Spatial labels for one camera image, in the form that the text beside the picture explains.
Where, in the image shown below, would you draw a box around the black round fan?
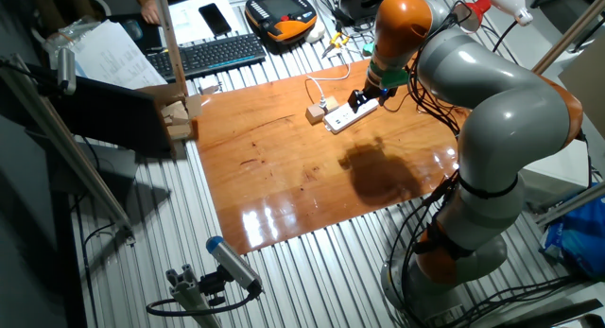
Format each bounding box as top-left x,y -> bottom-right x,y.
336,0 -> 399,23

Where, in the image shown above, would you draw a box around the person's hand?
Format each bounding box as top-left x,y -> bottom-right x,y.
140,0 -> 163,26

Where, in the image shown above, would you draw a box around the black keyboard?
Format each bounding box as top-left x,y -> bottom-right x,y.
146,32 -> 268,82

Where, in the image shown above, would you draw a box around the orange black teach pendant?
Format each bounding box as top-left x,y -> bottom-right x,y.
244,0 -> 319,44

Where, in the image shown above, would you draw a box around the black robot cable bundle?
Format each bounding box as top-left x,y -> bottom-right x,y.
383,15 -> 478,327

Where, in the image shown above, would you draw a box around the dark computer mouse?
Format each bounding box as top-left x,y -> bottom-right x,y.
122,19 -> 145,43

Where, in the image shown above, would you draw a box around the printed paper sheet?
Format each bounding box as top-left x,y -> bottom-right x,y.
70,19 -> 168,91

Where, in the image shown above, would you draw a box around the black smartphone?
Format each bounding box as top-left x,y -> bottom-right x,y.
198,2 -> 233,37

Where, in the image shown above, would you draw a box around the yellow handled pliers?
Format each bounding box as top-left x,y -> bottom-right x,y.
321,31 -> 352,60

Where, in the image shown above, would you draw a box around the white paper pad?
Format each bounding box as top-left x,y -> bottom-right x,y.
167,0 -> 243,46

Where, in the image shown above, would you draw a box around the aluminium frame beam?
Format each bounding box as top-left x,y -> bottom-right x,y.
0,53 -> 137,247
531,0 -> 605,77
535,180 -> 605,229

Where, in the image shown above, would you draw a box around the orange wooden board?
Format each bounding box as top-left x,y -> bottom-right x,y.
192,58 -> 470,256

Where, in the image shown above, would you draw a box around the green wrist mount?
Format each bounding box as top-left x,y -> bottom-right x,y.
367,58 -> 410,89

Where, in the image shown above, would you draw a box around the cardboard box with wood blocks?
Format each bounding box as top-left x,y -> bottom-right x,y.
136,84 -> 204,142

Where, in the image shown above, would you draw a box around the black monitor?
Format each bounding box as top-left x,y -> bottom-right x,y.
26,62 -> 175,160

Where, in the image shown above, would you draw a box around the silver camera with blue cap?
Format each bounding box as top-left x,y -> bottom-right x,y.
205,235 -> 265,297

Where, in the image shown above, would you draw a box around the blue plastic bag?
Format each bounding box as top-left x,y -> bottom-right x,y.
540,185 -> 605,281

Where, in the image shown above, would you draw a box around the aluminium profile camera stand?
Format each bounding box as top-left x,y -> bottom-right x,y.
164,264 -> 223,328

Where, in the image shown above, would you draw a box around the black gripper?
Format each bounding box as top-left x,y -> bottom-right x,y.
347,80 -> 399,112

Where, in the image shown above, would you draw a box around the white power strip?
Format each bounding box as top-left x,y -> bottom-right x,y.
322,98 -> 380,134

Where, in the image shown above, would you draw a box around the cardboard sheet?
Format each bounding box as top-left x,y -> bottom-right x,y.
557,34 -> 605,127

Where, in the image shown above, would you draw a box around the wooden post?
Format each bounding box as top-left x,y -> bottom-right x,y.
151,0 -> 190,98

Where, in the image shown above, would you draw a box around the black camera cable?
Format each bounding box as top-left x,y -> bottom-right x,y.
145,289 -> 262,319

